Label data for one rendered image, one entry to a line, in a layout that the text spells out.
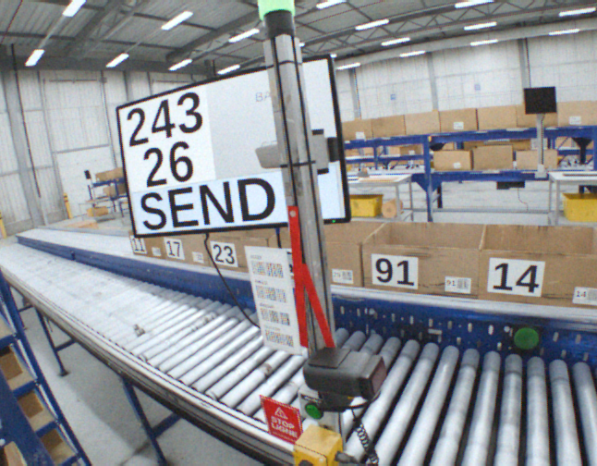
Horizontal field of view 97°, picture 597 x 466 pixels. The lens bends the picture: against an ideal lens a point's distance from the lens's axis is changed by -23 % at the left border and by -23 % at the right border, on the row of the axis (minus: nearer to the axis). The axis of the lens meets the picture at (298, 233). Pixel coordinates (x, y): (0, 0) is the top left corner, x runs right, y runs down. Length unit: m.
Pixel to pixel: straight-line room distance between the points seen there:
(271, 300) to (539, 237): 1.02
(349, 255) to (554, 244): 0.75
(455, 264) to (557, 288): 0.31
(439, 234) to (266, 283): 0.91
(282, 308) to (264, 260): 0.09
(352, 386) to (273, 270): 0.22
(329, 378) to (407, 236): 0.97
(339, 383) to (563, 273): 0.77
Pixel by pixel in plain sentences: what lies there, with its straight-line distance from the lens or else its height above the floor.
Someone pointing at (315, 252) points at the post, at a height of 1.24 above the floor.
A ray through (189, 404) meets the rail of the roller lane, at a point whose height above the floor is 0.72.
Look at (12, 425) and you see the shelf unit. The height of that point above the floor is 1.14.
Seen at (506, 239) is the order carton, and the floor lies 1.00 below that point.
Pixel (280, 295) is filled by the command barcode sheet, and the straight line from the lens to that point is 0.55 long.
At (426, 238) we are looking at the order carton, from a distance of 1.37.
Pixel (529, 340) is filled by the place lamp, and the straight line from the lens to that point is 1.08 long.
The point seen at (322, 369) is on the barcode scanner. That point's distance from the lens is 0.51.
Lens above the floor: 1.39
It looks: 15 degrees down
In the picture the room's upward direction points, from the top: 8 degrees counter-clockwise
